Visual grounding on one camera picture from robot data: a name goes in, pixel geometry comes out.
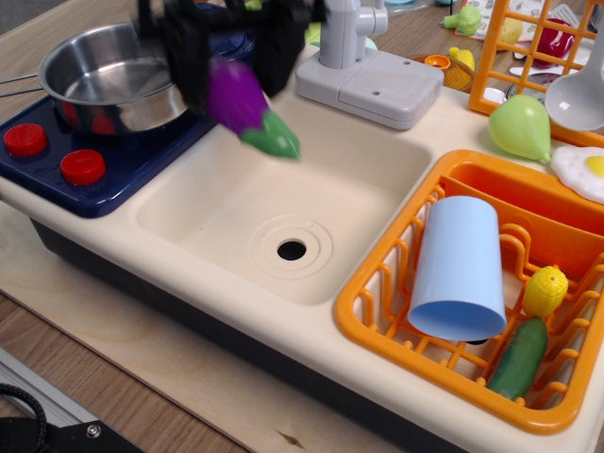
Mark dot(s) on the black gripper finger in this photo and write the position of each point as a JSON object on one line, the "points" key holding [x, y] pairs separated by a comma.
{"points": [[188, 56], [277, 47]]}

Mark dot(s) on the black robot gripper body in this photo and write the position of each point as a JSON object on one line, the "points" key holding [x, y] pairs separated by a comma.
{"points": [[234, 15]]}

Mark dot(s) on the purple toy eggplant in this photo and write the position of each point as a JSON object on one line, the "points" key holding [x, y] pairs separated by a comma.
{"points": [[237, 102]]}

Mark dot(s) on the stainless steel pan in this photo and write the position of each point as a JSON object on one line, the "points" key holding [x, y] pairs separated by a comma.
{"points": [[109, 81]]}

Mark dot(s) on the grey toy faucet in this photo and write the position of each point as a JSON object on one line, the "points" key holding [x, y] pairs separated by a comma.
{"points": [[375, 85]]}

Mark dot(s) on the red stove knob right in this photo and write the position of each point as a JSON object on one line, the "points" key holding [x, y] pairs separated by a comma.
{"points": [[82, 167]]}

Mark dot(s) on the red stove knob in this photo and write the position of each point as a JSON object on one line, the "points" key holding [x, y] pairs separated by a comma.
{"points": [[82, 167], [25, 140]]}

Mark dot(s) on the green toy broccoli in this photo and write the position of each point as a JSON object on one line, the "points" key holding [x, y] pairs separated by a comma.
{"points": [[466, 22]]}

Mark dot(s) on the dark blue toy stove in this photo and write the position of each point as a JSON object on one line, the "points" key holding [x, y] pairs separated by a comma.
{"points": [[35, 185]]}

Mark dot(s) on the red stove knob left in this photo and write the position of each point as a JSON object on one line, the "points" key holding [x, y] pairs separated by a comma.
{"points": [[25, 140]]}

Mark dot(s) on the orange upright grid rack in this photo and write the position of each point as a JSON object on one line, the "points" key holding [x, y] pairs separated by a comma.
{"points": [[490, 73]]}

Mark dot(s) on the cream toy sink unit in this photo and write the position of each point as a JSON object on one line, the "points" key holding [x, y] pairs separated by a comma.
{"points": [[266, 246]]}

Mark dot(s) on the green toy pear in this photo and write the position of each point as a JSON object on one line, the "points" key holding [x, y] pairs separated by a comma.
{"points": [[521, 127]]}

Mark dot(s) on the red toy pepper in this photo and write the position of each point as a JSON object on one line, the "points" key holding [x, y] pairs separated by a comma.
{"points": [[554, 43]]}

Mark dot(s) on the grey plastic ladle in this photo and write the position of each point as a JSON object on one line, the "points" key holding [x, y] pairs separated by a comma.
{"points": [[576, 101]]}

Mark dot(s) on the light blue plastic cup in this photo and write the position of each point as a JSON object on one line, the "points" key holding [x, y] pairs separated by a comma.
{"points": [[458, 291]]}

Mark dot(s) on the toy fried egg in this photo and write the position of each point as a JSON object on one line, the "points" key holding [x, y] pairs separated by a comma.
{"points": [[581, 170]]}

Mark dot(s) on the orange dish rack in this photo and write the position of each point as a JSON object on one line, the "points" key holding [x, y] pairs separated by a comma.
{"points": [[441, 385]]}

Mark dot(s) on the yellow toy corn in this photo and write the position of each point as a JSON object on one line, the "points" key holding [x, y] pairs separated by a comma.
{"points": [[545, 292]]}

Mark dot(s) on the green toy cucumber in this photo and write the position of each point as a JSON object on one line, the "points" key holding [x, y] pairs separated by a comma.
{"points": [[521, 360]]}

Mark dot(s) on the black mount plate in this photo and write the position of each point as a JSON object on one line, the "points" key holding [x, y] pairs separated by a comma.
{"points": [[21, 435]]}

